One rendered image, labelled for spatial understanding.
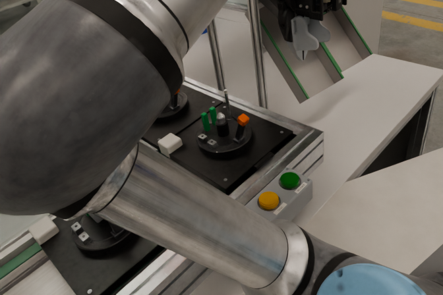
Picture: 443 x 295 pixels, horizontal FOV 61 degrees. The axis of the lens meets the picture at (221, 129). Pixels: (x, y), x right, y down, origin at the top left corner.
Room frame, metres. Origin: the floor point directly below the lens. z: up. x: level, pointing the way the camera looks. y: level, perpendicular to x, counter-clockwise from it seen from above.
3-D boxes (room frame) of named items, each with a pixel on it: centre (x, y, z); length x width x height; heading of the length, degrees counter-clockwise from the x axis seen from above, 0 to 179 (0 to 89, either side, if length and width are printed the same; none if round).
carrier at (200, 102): (0.92, 0.15, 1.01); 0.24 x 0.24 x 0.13; 38
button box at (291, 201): (0.51, -0.07, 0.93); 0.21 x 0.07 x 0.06; 128
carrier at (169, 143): (0.73, 0.00, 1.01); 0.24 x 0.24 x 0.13; 38
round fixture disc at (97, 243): (0.53, 0.27, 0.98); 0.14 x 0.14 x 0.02
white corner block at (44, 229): (0.54, 0.40, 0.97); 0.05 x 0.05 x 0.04; 38
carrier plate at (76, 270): (0.53, 0.27, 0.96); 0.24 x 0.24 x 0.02; 38
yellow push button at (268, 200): (0.51, -0.07, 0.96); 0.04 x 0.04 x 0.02
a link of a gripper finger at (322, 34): (0.60, -0.19, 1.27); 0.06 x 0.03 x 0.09; 38
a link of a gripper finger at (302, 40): (0.58, -0.17, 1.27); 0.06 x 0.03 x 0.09; 38
